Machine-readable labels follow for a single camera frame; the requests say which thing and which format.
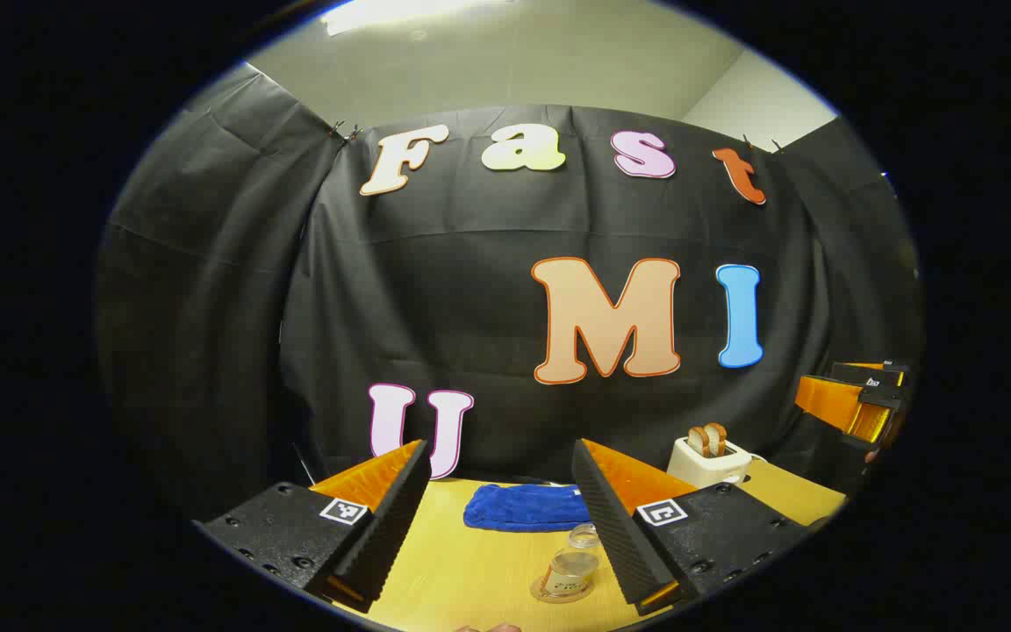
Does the cream white toaster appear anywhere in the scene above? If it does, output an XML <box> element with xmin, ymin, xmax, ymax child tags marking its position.
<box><xmin>667</xmin><ymin>436</ymin><xmax>752</xmax><ymax>490</ymax></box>

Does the blue folded towel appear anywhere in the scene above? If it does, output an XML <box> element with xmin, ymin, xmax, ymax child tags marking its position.
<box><xmin>462</xmin><ymin>484</ymin><xmax>592</xmax><ymax>533</ymax></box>

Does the black backdrop cloth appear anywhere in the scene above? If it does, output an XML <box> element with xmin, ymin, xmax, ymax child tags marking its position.
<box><xmin>95</xmin><ymin>61</ymin><xmax>923</xmax><ymax>528</ymax></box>

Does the clear plastic water bottle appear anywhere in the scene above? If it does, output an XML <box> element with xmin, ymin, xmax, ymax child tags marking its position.
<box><xmin>530</xmin><ymin>523</ymin><xmax>603</xmax><ymax>604</ymax></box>

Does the round cork coaster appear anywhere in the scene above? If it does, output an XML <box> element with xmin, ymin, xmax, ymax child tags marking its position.
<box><xmin>530</xmin><ymin>575</ymin><xmax>596</xmax><ymax>605</ymax></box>

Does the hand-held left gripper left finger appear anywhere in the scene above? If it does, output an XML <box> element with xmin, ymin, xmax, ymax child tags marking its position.
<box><xmin>194</xmin><ymin>439</ymin><xmax>433</xmax><ymax>614</ymax></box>

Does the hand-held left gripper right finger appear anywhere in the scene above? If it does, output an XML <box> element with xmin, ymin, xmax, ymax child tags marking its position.
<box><xmin>570</xmin><ymin>438</ymin><xmax>812</xmax><ymax>616</ymax></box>

